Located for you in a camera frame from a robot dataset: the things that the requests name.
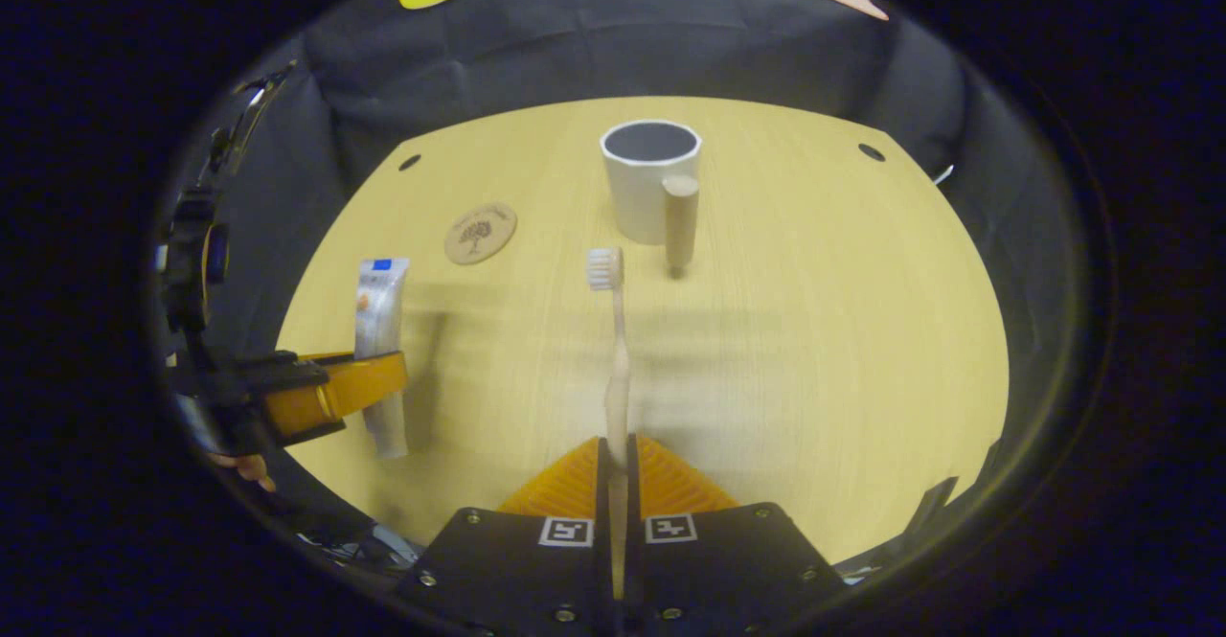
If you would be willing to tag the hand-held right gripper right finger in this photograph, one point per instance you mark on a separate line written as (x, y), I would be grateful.
(718, 580)

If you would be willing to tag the round wooden coaster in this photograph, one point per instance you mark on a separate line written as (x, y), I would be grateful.
(481, 233)

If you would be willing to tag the white toothpaste tube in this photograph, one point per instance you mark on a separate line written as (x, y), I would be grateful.
(379, 311)

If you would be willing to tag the wooden desktop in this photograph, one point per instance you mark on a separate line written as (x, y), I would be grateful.
(814, 350)

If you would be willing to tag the beige toothbrush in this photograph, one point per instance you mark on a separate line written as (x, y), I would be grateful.
(619, 378)

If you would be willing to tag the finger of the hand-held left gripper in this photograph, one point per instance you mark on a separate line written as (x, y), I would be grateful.
(354, 383)

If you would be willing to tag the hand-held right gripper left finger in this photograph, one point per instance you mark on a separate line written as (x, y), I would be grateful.
(517, 580)

